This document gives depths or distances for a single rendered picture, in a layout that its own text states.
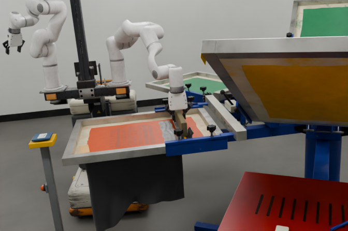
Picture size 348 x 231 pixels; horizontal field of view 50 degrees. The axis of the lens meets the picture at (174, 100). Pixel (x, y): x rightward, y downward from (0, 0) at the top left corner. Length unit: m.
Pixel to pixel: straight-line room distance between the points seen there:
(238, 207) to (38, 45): 1.73
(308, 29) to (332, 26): 0.18
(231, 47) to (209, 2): 4.94
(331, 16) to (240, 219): 2.54
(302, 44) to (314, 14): 2.48
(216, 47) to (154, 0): 4.82
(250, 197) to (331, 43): 0.48
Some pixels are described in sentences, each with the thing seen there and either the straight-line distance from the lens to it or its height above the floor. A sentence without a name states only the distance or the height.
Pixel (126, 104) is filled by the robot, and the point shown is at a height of 0.85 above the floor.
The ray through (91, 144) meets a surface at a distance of 2.00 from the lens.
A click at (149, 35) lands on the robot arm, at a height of 1.47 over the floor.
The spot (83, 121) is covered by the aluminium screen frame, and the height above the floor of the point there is 0.98.
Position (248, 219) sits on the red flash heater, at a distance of 1.02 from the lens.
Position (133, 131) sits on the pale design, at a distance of 2.10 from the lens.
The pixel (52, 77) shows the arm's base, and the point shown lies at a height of 1.22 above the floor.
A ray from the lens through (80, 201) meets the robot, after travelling 3.08.
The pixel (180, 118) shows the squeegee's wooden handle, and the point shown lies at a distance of 1.92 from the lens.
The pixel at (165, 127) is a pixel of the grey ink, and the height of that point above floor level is 0.96.
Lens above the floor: 1.67
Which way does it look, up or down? 16 degrees down
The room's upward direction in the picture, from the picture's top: 4 degrees counter-clockwise
